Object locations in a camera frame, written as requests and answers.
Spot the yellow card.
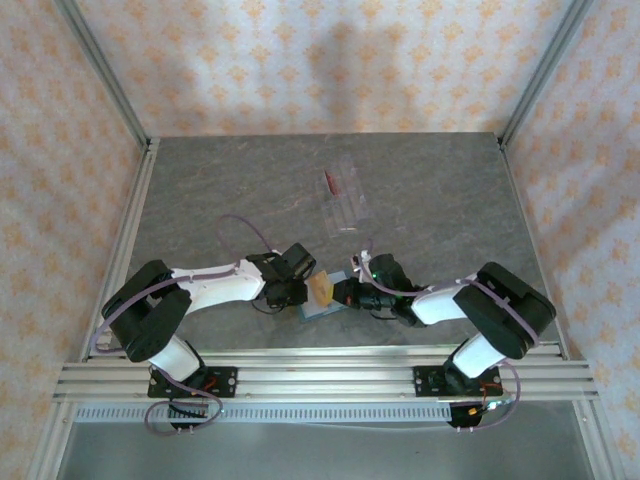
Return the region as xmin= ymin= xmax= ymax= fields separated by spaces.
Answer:
xmin=306 ymin=269 xmax=335 ymax=307

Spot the clear acrylic card rack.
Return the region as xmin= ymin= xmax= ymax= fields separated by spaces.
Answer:
xmin=315 ymin=153 xmax=375 ymax=236

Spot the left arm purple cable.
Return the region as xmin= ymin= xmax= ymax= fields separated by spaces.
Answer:
xmin=94 ymin=214 xmax=281 ymax=436

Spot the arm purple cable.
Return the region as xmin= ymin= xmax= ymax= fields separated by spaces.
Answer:
xmin=94 ymin=214 xmax=281 ymax=436
xmin=357 ymin=238 xmax=544 ymax=434

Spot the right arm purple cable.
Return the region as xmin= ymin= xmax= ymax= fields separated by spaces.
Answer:
xmin=357 ymin=238 xmax=544 ymax=434

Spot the aluminium cross rail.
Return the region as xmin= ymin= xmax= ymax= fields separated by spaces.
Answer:
xmin=52 ymin=342 xmax=601 ymax=404

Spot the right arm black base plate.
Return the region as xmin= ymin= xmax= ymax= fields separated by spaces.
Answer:
xmin=413 ymin=364 xmax=501 ymax=400

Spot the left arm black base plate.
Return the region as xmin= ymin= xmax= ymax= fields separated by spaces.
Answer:
xmin=147 ymin=366 xmax=239 ymax=400

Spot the grey slotted cable duct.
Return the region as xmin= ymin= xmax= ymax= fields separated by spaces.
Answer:
xmin=74 ymin=403 xmax=454 ymax=424

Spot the aluminium side rail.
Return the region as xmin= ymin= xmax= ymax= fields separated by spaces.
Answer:
xmin=27 ymin=138 xmax=161 ymax=480
xmin=497 ymin=142 xmax=629 ymax=480

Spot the aluminium corner post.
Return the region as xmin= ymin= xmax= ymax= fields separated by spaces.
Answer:
xmin=53 ymin=0 xmax=160 ymax=151
xmin=497 ymin=0 xmax=596 ymax=151

